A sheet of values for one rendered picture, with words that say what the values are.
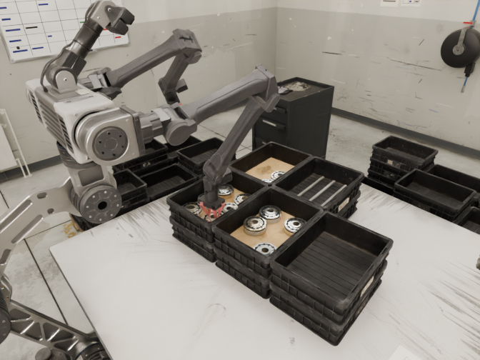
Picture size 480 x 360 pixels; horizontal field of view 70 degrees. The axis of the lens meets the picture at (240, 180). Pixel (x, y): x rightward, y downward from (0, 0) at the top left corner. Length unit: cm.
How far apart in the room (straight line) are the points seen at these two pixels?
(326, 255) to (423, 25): 342
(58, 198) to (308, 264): 95
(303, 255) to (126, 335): 73
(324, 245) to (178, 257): 66
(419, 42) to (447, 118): 90
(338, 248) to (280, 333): 42
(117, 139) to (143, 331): 76
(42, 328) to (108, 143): 98
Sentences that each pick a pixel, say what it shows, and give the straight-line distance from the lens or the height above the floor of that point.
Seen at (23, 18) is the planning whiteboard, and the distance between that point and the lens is 398.
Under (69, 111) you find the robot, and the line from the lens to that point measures 98.
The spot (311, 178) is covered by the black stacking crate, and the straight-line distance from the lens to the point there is 193.
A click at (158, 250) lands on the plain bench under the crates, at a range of 169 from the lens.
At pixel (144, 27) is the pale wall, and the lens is 440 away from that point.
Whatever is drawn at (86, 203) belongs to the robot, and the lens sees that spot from 125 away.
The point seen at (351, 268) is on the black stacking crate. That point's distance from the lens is 144.
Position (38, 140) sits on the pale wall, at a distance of 422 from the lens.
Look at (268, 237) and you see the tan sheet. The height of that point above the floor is 83.
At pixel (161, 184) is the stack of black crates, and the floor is 38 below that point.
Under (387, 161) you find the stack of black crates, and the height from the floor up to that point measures 51.
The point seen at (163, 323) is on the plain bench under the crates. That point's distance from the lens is 142.
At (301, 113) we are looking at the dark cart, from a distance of 303.
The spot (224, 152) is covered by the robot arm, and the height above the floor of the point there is 122.
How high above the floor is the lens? 182
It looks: 32 degrees down
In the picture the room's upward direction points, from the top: 1 degrees counter-clockwise
